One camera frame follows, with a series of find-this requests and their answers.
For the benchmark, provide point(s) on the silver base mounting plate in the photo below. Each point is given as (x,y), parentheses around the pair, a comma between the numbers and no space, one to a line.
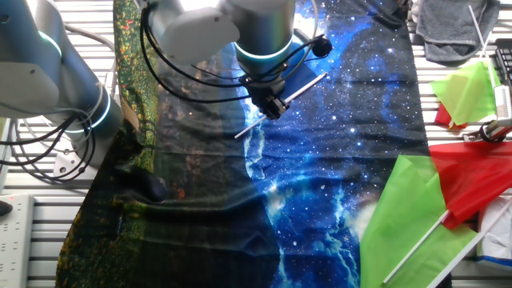
(66,166)

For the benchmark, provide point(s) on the galaxy forest print tablecloth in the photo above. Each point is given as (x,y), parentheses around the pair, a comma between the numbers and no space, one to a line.
(320,168)

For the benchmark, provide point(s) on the large red flag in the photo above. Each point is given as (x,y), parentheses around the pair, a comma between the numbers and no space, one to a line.
(472,176)

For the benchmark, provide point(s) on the black plug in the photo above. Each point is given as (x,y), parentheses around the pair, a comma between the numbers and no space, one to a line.
(4,208)

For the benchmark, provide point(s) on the tan cardboard piece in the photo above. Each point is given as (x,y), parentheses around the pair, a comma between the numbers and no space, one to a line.
(130,116)

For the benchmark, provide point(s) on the blue flag white pole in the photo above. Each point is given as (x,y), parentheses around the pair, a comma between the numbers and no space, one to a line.
(306,86)

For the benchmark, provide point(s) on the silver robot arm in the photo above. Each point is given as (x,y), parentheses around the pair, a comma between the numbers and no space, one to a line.
(264,28)

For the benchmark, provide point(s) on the blue white tissue pack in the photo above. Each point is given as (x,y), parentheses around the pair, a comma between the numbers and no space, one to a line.
(496,236)

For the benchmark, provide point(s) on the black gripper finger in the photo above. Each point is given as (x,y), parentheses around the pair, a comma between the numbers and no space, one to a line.
(283,105)
(271,111)

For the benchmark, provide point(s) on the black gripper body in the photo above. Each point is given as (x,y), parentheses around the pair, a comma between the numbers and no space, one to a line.
(266,90)

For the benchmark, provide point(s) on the black keyboard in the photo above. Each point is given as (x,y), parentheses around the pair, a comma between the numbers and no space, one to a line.
(505,56)

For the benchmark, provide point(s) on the white power strip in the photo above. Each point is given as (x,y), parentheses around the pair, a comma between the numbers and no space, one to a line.
(16,240)

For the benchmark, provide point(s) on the large green flag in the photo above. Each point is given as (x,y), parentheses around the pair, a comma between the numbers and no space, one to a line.
(400,224)

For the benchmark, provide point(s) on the silver camera clamp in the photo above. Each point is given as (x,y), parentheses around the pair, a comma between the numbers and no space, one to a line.
(496,130)

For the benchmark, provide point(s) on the small green flag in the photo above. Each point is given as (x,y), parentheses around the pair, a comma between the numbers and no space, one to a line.
(468,92)

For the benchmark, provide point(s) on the grey towel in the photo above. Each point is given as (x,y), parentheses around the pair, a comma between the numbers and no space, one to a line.
(452,28)

